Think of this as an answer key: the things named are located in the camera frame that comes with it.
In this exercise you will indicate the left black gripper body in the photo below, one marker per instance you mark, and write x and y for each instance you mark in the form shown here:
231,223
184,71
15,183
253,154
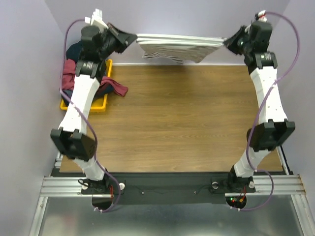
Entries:
108,49

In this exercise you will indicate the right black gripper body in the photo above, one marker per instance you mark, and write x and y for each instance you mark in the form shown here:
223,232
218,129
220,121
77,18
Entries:
238,42

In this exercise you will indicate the black white striped tank top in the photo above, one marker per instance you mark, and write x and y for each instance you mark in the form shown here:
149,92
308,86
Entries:
178,48

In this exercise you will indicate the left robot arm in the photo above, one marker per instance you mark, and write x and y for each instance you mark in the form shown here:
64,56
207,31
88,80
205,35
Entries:
70,137

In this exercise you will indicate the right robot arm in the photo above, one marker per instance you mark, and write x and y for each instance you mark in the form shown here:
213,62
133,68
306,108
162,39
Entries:
271,127

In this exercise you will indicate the dark navy tank top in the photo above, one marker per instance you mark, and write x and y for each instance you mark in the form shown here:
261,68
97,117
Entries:
73,52

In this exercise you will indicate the maroon tank top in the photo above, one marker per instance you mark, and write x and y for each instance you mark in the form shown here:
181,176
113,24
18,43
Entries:
107,84

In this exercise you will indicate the yellow plastic bin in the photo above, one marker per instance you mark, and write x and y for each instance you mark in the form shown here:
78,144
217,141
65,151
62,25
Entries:
98,104

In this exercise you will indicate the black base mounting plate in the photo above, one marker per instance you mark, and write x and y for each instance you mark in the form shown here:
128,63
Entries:
168,189

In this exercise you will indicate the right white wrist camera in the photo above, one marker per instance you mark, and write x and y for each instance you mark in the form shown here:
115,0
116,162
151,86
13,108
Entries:
260,17

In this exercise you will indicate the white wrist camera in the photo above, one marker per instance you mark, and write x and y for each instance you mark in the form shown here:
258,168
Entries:
260,17
96,20

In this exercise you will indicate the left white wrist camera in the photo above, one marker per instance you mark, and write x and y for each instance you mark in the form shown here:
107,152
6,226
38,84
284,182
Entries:
96,20

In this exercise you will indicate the aluminium frame rail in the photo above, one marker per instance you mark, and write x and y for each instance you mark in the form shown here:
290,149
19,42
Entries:
284,183

